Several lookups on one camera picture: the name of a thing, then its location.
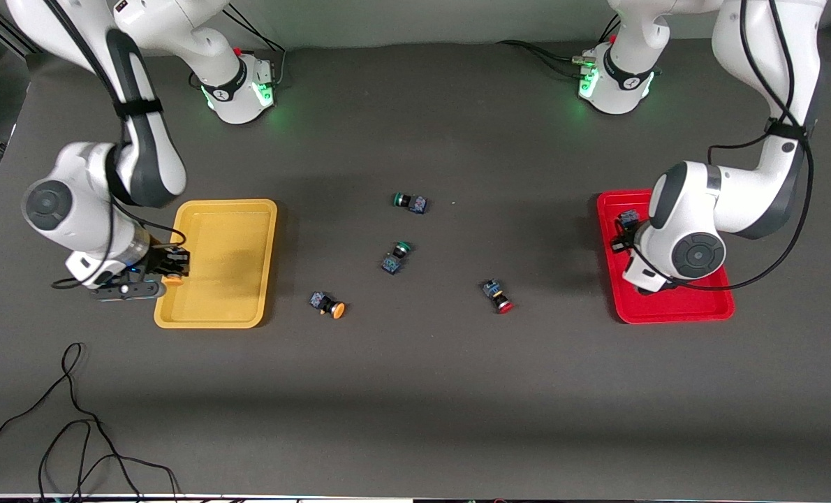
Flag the yellow plastic tray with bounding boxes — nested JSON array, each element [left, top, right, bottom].
[[154, 199, 279, 330]]

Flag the red plastic tray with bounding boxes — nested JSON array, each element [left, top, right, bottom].
[[596, 189, 735, 325]]

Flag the green push button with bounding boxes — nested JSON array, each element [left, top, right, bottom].
[[392, 191, 428, 215], [381, 241, 413, 276]]

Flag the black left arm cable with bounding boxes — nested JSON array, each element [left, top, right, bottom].
[[667, 0, 816, 291]]

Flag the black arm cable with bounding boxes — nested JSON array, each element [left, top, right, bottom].
[[667, 0, 816, 291], [42, 0, 187, 291]]

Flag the loose black table cable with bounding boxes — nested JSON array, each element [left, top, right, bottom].
[[0, 342, 180, 503]]

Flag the black right arm strap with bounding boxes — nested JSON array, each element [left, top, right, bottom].
[[113, 98, 163, 118]]

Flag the black arm strap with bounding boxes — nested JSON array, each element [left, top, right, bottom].
[[113, 98, 163, 118], [767, 119, 807, 140]]

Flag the black left arm strap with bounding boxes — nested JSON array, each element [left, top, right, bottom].
[[767, 119, 807, 140]]

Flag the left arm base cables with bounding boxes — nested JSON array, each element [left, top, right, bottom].
[[496, 38, 594, 79]]

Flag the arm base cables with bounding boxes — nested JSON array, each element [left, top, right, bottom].
[[221, 3, 288, 88], [496, 38, 594, 79]]

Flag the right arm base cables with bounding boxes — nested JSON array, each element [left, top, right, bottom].
[[221, 3, 288, 88]]

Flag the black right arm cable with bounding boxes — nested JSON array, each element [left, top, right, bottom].
[[42, 0, 187, 291]]

